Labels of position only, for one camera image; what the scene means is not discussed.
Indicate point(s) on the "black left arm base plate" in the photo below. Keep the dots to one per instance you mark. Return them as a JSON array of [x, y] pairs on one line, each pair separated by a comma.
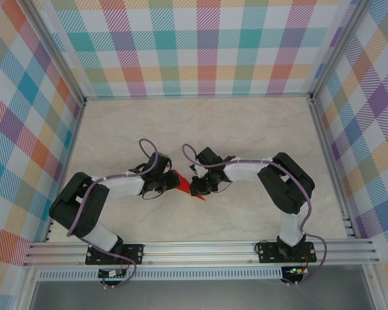
[[132, 253]]

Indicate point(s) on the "aluminium side rail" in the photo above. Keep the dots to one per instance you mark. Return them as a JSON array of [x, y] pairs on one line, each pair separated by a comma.
[[65, 171], [334, 161]]

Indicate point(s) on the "red paper sheet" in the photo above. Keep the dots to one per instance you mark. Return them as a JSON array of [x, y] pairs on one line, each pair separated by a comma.
[[182, 184]]

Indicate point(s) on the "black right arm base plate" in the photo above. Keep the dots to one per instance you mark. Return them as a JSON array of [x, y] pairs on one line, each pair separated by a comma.
[[268, 253]]

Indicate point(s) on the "aluminium mounting rail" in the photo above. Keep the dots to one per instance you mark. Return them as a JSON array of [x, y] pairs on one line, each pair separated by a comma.
[[197, 253]]

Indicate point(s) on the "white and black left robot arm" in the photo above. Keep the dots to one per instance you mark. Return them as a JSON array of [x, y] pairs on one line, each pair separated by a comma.
[[123, 187]]

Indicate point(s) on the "aluminium frame cross bar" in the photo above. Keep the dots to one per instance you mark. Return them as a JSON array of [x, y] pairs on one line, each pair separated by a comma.
[[197, 96]]

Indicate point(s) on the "aluminium frame post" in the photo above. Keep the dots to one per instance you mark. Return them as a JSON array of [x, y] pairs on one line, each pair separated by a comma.
[[56, 48], [340, 48]]

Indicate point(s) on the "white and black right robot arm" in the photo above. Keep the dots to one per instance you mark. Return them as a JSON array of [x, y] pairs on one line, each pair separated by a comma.
[[245, 169]]

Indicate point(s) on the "aluminium frame leg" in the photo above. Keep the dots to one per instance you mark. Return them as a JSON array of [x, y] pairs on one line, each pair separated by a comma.
[[27, 290], [373, 290]]

